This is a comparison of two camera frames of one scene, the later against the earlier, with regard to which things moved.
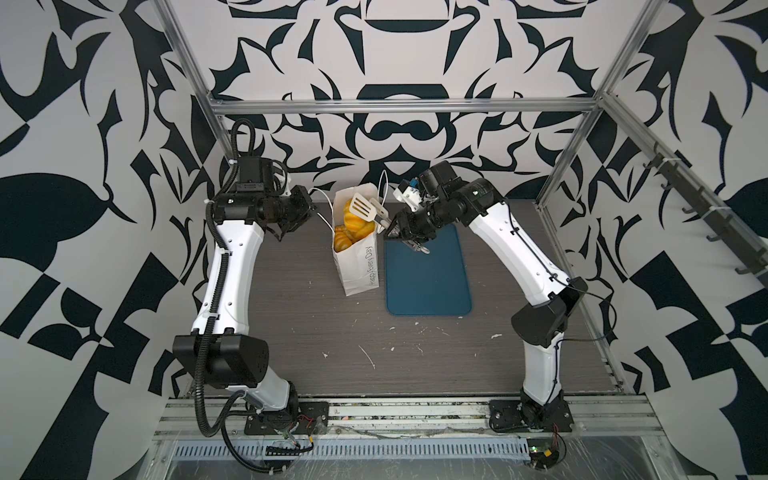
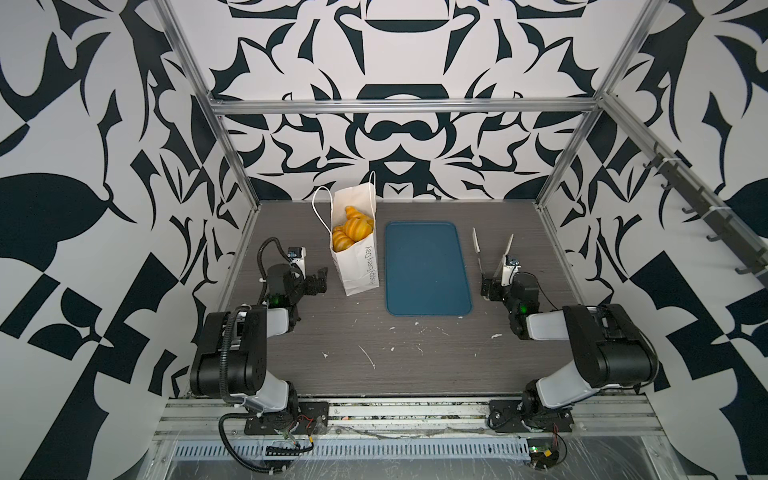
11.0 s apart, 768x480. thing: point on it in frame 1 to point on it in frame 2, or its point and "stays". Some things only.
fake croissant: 357,226 stays
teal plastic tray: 422,284 stays
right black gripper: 406,227 to 495,295
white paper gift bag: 357,265 stays
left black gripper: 304,208 to 311,288
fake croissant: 342,239 stays
